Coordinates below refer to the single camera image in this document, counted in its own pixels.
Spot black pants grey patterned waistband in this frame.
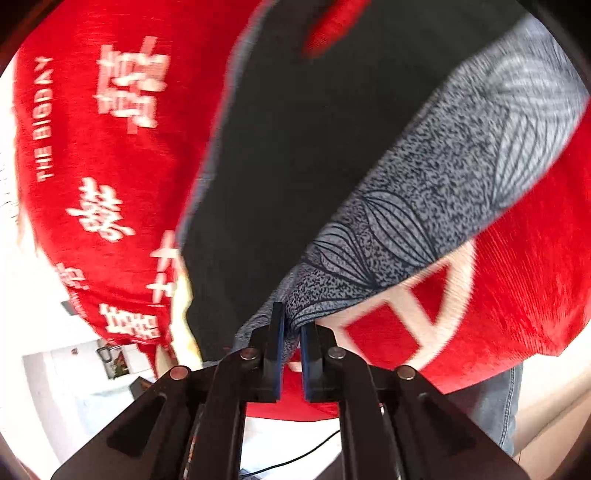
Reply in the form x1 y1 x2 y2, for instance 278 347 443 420
182 1 590 362

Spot blue denim jeans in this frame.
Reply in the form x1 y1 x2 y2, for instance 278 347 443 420
447 364 523 456

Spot red blanket white characters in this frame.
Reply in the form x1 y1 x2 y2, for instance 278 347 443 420
14 1 590 421

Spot black cable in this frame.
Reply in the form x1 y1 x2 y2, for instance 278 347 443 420
239 428 342 478

